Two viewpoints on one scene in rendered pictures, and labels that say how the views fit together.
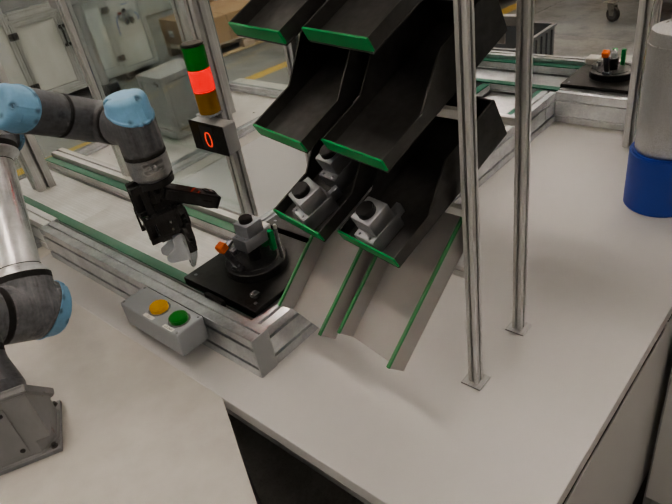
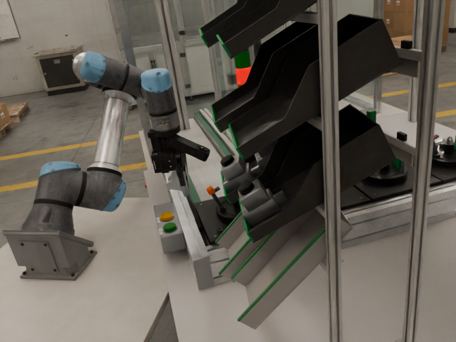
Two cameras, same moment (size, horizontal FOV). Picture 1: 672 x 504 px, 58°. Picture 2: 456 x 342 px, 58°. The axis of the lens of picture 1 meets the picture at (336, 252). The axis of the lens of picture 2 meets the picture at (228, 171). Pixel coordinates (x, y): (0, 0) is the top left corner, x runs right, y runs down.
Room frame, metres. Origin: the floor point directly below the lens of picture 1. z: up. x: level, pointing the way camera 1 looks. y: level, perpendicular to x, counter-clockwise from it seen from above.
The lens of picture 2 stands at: (0.21, -0.39, 1.61)
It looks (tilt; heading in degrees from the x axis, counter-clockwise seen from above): 25 degrees down; 32
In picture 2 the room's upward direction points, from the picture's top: 8 degrees counter-clockwise
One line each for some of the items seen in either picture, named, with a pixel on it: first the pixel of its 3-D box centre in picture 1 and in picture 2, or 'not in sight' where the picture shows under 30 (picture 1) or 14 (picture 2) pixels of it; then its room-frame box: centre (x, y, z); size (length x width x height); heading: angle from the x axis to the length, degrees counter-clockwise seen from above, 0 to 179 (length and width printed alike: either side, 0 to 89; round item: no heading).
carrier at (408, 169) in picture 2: not in sight; (384, 162); (1.49, -0.18, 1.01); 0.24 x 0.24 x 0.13; 44
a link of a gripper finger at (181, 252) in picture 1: (181, 254); (176, 184); (1.02, 0.30, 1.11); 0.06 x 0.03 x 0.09; 116
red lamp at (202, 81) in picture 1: (201, 79); (243, 74); (1.36, 0.22, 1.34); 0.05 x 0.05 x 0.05
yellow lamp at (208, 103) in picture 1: (207, 101); not in sight; (1.36, 0.22, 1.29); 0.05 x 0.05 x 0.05
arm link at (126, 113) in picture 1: (133, 125); (158, 91); (1.04, 0.31, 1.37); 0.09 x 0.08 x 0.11; 53
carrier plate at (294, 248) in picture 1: (258, 267); (239, 214); (1.14, 0.18, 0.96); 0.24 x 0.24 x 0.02; 44
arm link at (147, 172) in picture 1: (149, 166); (165, 121); (1.03, 0.30, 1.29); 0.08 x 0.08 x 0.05
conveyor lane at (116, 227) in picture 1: (192, 245); (224, 186); (1.38, 0.37, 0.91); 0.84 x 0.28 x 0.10; 44
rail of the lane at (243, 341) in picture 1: (141, 283); (179, 199); (1.24, 0.48, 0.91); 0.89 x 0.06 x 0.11; 44
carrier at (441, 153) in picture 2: not in sight; (449, 146); (1.66, -0.36, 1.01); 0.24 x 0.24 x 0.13; 44
